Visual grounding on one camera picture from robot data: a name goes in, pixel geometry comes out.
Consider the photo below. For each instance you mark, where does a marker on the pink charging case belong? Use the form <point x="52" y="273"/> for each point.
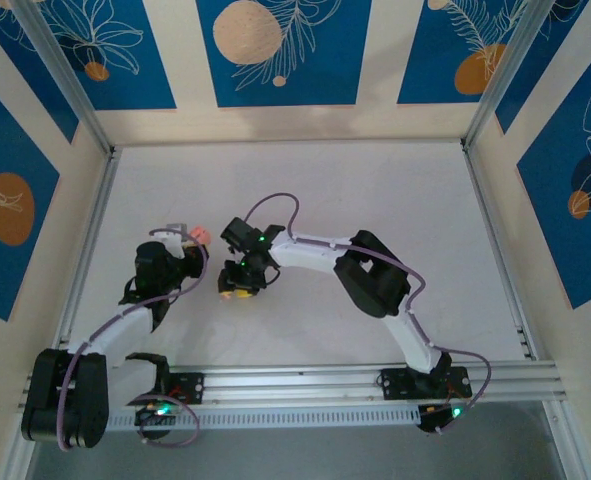
<point x="200" y="236"/>

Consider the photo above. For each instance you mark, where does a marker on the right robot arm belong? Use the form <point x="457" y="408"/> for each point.
<point x="375" y="275"/>

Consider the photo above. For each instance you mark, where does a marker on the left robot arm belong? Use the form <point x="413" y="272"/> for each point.
<point x="65" y="400"/>

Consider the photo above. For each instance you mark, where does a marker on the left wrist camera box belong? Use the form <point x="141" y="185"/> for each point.
<point x="170" y="242"/>

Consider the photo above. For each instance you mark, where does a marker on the aluminium side rail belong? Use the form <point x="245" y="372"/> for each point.
<point x="101" y="200"/>
<point x="482" y="200"/>

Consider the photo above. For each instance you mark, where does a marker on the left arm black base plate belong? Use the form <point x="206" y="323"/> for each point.
<point x="190" y="387"/>

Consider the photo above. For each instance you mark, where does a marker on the aluminium mounting rail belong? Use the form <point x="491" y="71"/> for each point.
<point x="300" y="382"/>

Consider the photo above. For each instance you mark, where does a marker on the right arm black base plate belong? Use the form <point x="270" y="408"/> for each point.
<point x="395" y="384"/>

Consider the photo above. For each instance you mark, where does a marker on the aluminium frame post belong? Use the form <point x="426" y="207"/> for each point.
<point x="509" y="70"/>
<point x="64" y="70"/>

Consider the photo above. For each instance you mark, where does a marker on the aluminium frame bar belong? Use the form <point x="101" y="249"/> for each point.
<point x="20" y="460"/>
<point x="567" y="445"/>

